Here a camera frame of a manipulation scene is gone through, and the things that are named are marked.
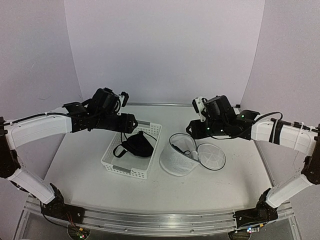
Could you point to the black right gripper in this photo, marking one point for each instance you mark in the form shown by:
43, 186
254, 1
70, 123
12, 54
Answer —
196, 132

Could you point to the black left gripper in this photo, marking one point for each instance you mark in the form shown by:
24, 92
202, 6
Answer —
126, 125

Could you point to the white mesh laundry bag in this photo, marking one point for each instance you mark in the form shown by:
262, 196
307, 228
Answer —
182, 154

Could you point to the white perforated plastic basket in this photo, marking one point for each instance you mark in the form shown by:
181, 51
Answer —
132, 154

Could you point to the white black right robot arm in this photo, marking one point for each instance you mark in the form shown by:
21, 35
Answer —
291, 149

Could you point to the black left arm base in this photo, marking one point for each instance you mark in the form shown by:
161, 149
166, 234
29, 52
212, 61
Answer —
58, 209

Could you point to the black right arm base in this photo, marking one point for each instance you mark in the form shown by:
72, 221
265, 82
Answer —
262, 213

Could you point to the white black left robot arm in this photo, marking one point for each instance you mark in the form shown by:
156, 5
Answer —
27, 145

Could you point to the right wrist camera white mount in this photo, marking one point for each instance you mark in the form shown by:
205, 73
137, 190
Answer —
198, 104

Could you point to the aluminium rear table rail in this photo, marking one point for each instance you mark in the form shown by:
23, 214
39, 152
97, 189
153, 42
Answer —
158, 104

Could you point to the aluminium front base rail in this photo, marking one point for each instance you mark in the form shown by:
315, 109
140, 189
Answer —
156, 224

